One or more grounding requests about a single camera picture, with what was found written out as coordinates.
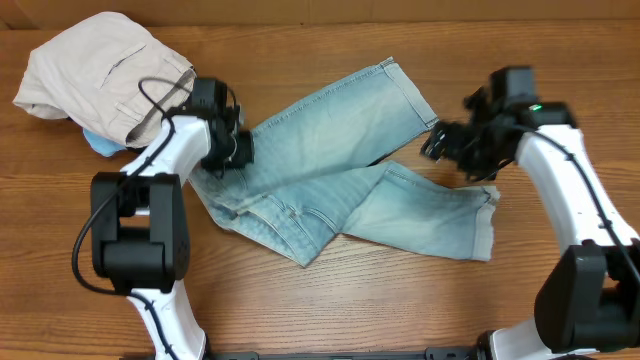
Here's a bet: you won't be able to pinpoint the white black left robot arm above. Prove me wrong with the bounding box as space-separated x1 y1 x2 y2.
77 78 254 359

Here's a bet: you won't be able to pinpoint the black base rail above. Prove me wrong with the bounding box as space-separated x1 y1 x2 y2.
119 345 481 360

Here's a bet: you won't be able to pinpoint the beige folded trousers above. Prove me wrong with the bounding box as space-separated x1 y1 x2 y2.
13 12 196 148

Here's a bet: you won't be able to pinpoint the light blue folded garment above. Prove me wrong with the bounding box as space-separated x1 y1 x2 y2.
83 129 126 157

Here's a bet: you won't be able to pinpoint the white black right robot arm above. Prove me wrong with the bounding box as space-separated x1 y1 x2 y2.
421 66 639 360

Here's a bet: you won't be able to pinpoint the light blue denim shorts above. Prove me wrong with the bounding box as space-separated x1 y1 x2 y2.
190 59 499 266

